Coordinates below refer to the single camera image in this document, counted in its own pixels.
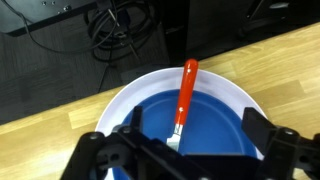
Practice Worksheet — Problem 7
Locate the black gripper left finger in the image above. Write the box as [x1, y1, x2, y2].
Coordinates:
[130, 106, 143, 132]

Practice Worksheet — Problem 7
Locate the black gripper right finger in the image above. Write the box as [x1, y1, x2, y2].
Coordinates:
[241, 107, 277, 154]

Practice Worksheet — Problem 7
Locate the red handled butter knife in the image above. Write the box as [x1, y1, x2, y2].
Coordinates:
[167, 59, 198, 150]

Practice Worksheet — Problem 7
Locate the lavender oval plate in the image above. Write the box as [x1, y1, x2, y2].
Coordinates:
[94, 67, 269, 180]

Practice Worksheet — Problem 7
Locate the dark blue plate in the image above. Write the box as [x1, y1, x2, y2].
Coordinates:
[112, 89, 259, 180]

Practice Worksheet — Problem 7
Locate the black cable bundle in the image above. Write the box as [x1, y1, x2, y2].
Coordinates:
[0, 0, 161, 94]

